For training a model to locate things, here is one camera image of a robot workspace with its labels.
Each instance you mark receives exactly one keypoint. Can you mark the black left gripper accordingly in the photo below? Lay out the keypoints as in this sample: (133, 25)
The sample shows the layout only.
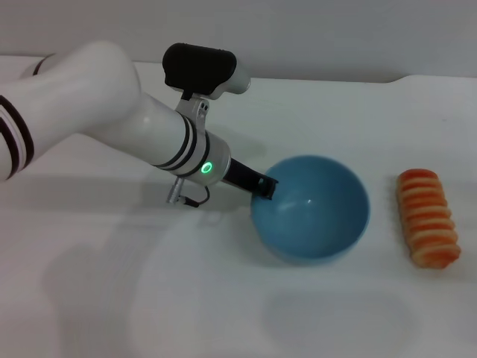
(242, 175)

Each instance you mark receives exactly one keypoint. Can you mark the blue bowl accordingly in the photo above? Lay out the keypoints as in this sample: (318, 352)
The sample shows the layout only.
(313, 223)

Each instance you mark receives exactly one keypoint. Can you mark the orange striped bread roll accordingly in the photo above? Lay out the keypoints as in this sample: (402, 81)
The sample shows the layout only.
(426, 220)

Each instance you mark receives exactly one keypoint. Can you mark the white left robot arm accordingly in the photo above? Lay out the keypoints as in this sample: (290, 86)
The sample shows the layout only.
(93, 93)

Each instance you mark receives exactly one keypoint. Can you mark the silver camera mount bracket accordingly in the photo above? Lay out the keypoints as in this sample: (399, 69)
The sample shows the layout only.
(195, 110)

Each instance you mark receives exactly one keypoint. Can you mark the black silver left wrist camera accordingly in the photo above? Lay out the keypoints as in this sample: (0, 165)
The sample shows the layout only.
(197, 67)

